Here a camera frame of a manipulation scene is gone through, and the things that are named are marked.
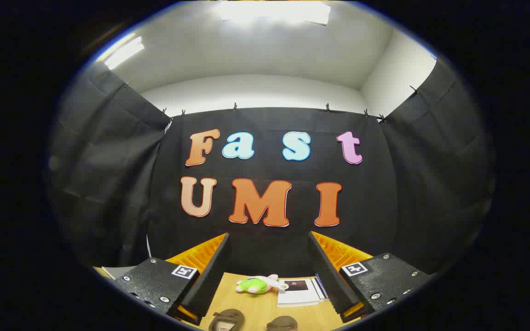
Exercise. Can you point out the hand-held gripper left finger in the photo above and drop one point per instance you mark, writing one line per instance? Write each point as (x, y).
(210, 280)

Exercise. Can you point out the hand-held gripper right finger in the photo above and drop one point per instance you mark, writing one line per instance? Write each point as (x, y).
(329, 280)

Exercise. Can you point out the brown fuzzy shoe with bow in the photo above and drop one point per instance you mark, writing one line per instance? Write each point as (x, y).
(282, 323)
(228, 317)

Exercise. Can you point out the grey fabric storage box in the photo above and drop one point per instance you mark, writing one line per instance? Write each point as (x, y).
(118, 272)

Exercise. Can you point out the blue book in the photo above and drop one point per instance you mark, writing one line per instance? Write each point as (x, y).
(321, 286)

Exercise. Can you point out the white book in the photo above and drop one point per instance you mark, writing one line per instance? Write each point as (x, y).
(298, 296)

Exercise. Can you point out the green and pink plush toy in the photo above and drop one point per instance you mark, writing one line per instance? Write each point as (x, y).
(252, 286)

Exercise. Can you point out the long ceiling light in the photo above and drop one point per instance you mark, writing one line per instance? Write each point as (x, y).
(124, 51)

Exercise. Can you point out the large ceiling light panel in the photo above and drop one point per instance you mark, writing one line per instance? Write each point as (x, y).
(274, 11)

